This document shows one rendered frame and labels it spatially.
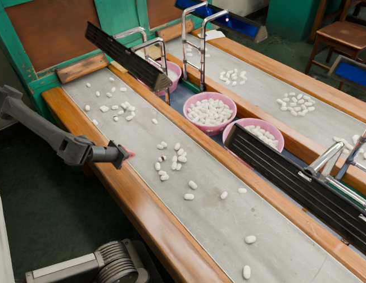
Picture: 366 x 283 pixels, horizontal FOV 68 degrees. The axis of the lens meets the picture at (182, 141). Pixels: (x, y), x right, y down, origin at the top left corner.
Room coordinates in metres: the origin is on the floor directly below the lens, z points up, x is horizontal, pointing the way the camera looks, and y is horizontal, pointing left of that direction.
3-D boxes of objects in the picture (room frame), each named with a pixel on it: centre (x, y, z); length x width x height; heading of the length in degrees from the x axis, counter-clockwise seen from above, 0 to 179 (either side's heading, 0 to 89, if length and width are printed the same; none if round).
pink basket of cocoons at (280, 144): (0.83, -0.31, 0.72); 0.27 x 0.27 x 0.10
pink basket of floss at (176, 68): (1.41, 0.12, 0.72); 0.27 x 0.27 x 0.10
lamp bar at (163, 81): (1.11, 0.24, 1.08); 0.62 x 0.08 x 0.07; 37
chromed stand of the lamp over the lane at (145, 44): (1.15, 0.17, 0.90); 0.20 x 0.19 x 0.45; 37
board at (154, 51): (1.58, 0.25, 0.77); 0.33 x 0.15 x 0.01; 127
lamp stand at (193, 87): (1.39, -0.15, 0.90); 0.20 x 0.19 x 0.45; 37
